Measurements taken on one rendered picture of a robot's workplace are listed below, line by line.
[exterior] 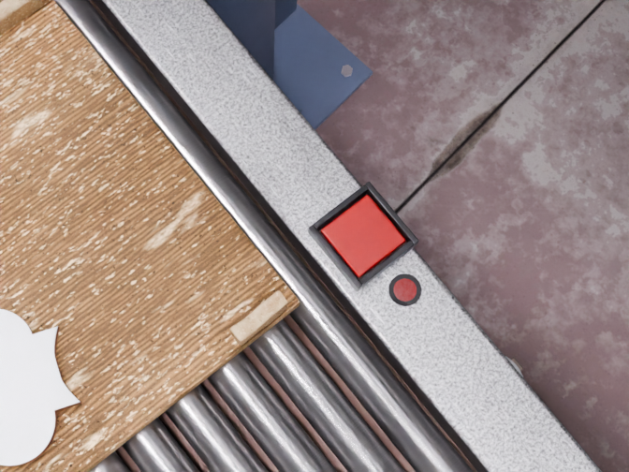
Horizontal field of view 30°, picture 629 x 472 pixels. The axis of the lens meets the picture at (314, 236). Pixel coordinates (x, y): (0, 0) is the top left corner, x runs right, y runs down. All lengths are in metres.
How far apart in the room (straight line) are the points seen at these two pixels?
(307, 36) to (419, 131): 0.27
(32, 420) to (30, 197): 0.21
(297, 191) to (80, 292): 0.23
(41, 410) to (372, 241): 0.34
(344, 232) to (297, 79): 1.06
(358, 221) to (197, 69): 0.23
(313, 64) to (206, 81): 1.00
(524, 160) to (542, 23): 0.28
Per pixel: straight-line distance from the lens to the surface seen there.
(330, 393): 1.11
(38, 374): 1.10
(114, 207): 1.13
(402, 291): 1.13
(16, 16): 1.20
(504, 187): 2.15
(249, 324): 1.07
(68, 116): 1.17
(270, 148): 1.16
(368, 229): 1.13
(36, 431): 1.09
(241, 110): 1.18
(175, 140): 1.16
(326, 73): 2.17
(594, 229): 2.17
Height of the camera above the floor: 2.01
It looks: 75 degrees down
